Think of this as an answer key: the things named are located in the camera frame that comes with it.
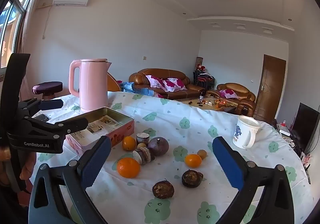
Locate brown leather sofa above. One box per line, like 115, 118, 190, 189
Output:
129, 68, 206, 100

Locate pink curtain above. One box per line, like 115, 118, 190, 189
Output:
15, 0, 54, 99

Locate brown leather armchair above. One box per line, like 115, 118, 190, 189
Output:
216, 83, 257, 117

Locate orange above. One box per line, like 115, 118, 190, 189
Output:
117, 157, 141, 179
122, 136, 137, 151
185, 154, 202, 167

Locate pink electric kettle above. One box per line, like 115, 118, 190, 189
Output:
69, 58, 112, 111

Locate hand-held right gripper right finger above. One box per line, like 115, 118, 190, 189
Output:
212, 136, 294, 224

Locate brown mushroom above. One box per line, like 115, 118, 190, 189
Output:
181, 169, 204, 188

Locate black television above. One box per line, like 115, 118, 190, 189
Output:
290, 102, 320, 154

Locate white tablecloth green clouds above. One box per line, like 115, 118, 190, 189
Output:
30, 91, 314, 224

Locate purple passion fruit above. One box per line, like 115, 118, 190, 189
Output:
147, 137, 170, 157

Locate person's left hand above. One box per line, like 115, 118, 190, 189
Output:
0, 146, 37, 183

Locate blue plaid cloth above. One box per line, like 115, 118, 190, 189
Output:
119, 81, 160, 98

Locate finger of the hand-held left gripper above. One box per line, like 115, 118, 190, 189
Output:
17, 98, 64, 116
25, 116, 88, 141

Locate purple cushioned stool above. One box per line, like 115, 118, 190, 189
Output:
32, 81, 63, 100

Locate pink metal tin box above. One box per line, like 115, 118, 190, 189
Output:
65, 107, 135, 157

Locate pink floral pillow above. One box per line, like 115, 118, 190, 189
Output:
162, 77, 187, 91
219, 89, 238, 99
145, 75, 165, 89

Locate brown wooden door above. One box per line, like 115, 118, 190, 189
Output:
254, 54, 287, 122

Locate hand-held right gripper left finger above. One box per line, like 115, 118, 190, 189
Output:
29, 135, 112, 224

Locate cluttered coffee table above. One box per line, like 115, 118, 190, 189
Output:
176, 96, 238, 114

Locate stacked dark chairs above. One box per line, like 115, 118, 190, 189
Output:
193, 69, 215, 90

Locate printed paper sheet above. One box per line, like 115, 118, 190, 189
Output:
71, 115, 125, 148

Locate window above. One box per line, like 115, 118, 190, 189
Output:
0, 0, 34, 69

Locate dark brown mangosteen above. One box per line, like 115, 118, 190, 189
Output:
152, 180, 174, 199

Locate white mug blue print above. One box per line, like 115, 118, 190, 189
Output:
232, 115, 261, 149

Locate air conditioner hose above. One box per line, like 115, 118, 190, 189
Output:
43, 4, 53, 39

